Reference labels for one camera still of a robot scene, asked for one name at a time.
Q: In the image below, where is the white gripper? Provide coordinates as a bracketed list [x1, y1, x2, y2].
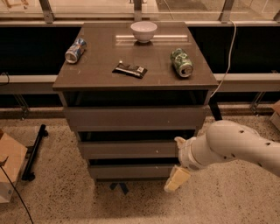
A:
[164, 136, 205, 193]

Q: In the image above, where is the grey bottom drawer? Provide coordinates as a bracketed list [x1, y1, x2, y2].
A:
[88, 164, 173, 179]

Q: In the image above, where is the grey drawer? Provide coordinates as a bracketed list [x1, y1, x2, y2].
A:
[78, 140, 179, 159]
[64, 107, 206, 131]
[88, 164, 173, 179]

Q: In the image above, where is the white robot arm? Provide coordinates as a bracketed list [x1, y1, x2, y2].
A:
[164, 120, 280, 193]

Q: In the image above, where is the grey middle drawer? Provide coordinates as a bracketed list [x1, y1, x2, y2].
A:
[78, 140, 179, 159]

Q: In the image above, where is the grey drawer cabinet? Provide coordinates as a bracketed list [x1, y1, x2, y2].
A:
[52, 21, 220, 184]

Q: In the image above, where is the grey top drawer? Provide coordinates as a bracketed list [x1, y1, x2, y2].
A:
[64, 107, 206, 131]

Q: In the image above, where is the blue tape cross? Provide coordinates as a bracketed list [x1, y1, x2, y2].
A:
[109, 183, 129, 195]

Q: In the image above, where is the green soda can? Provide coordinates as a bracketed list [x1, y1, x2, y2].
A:
[170, 48, 193, 78]

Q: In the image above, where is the box at right edge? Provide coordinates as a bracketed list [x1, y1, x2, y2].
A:
[270, 100, 280, 130]

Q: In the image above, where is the black snack bar wrapper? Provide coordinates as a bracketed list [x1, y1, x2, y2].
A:
[113, 62, 147, 79]

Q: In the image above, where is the grey window railing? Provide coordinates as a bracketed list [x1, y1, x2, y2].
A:
[0, 73, 280, 95]

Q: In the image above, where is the white ceramic bowl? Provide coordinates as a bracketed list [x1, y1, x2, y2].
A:
[130, 21, 158, 43]

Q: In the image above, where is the blue crushed soda can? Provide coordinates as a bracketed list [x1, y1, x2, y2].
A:
[65, 38, 87, 64]

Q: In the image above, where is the black metal stand base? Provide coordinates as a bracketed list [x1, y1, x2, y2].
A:
[22, 124, 48, 181]

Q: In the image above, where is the cardboard box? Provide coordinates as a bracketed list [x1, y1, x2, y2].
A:
[0, 130, 27, 203]

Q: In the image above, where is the white power cable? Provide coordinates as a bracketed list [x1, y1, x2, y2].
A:
[209, 19, 238, 98]

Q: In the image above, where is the black thin cable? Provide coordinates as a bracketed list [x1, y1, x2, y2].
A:
[0, 163, 35, 224]

